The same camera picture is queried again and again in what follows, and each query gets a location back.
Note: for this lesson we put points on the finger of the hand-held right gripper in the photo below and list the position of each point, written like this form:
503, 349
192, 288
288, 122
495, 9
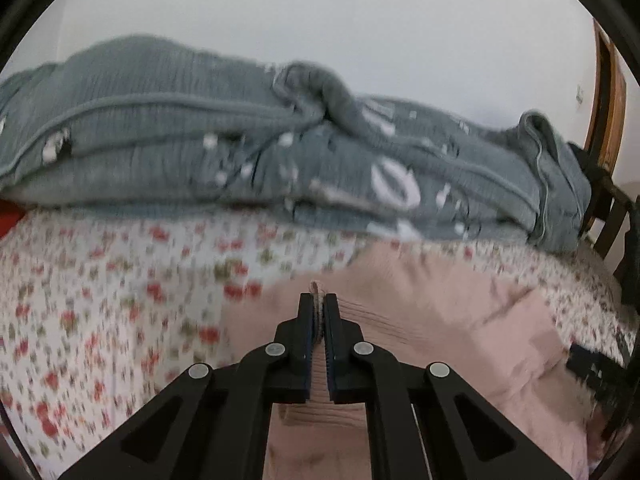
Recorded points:
592, 370

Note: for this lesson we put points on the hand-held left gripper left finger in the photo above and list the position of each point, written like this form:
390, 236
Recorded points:
303, 360

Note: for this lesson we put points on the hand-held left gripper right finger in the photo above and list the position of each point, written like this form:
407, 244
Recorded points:
334, 360

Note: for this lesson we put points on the pink knit sweater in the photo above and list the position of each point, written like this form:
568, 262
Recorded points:
450, 320

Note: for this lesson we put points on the dark wooden chair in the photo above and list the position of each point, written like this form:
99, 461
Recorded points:
607, 215

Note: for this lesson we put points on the floral bed sheet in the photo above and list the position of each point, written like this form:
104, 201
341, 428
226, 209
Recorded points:
100, 310

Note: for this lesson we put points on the grey printed quilt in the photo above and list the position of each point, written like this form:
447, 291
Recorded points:
165, 140

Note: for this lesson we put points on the red cloth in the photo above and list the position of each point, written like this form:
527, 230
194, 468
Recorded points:
9, 217

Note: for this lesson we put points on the wooden door frame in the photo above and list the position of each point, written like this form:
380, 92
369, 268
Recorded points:
607, 100

